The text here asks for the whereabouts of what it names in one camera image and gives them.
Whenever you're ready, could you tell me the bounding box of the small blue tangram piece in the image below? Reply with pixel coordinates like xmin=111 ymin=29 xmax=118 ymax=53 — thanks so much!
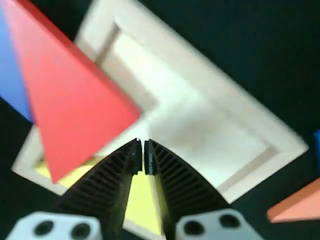
xmin=312 ymin=128 xmax=320 ymax=157

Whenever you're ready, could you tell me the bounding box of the red triangle tangram piece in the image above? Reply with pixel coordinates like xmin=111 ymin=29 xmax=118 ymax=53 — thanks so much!
xmin=0 ymin=0 xmax=143 ymax=185

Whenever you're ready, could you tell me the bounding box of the orange triangle tangram piece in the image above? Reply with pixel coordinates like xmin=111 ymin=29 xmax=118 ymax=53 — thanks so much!
xmin=266 ymin=177 xmax=320 ymax=224

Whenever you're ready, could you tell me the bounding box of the square wooden tray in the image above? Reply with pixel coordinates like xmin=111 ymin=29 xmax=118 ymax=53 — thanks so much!
xmin=11 ymin=0 xmax=310 ymax=238

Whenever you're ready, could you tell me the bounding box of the yellow tangram piece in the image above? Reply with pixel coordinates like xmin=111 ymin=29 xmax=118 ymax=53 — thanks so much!
xmin=33 ymin=155 xmax=166 ymax=236

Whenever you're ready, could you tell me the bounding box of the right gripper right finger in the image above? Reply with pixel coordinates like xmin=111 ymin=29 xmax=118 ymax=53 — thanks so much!
xmin=143 ymin=138 xmax=266 ymax=240

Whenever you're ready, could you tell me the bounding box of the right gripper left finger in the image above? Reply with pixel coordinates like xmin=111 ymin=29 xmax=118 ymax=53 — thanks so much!
xmin=5 ymin=137 xmax=141 ymax=240

